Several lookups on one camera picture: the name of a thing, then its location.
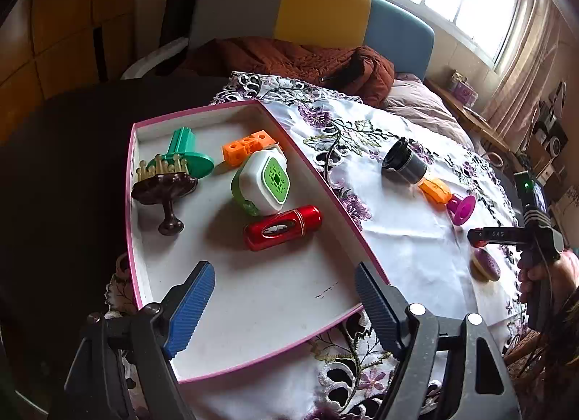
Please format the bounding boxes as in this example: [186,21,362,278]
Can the purple carved egg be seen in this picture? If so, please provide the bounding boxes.
[471,248,500,282]

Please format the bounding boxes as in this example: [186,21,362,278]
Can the magenta plastic funnel toy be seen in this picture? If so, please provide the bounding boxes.
[445,194,476,226]

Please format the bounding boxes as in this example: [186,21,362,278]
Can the orange plastic clip toy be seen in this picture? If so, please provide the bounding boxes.
[418,178,452,210]

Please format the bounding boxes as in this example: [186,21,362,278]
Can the brown wooden massage comb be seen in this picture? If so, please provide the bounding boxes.
[131,153,198,236]

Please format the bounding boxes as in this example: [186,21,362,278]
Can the red metal capsule tube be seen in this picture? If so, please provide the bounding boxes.
[244,205,323,251]

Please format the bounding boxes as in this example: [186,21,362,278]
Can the dark grey cylindrical jar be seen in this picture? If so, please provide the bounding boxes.
[382,138,428,185]

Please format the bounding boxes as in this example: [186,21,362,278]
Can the green white square container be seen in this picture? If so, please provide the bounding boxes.
[231,144,291,217]

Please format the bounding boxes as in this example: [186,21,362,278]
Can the orange perforated block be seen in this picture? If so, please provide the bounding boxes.
[222,130,277,168]

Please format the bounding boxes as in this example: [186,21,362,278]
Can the green plastic stamp mold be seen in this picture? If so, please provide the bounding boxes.
[160,127,215,179]

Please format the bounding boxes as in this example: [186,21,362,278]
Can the person right hand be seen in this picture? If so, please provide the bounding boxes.
[518,250,578,312]

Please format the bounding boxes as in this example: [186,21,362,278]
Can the white embroidered floral tablecloth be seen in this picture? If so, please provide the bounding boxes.
[105,74,520,419]

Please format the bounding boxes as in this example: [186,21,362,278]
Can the wooden side shelf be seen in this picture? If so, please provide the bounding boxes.
[424,79,511,154]

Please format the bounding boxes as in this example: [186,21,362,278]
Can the pink shallow cardboard box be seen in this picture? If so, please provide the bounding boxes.
[126,101,383,383]

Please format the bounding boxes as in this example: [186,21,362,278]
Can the purple gift box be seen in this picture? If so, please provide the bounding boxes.
[448,70,478,107]

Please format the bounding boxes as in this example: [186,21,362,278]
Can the beige pink pillow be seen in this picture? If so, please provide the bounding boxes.
[381,73,475,151]

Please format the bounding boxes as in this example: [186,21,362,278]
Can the pink window curtain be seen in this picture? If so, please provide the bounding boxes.
[477,0,564,151]

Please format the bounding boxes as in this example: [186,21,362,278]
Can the rust brown quilted jacket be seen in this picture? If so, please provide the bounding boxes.
[176,37,396,107]

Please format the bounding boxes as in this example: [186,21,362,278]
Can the white chair armrest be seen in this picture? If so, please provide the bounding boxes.
[121,38,189,80]

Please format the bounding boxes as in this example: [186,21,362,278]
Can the wooden wardrobe panels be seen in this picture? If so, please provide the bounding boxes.
[1,0,136,140]

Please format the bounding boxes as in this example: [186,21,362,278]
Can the grey yellow blue headboard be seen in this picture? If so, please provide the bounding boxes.
[189,0,435,79]

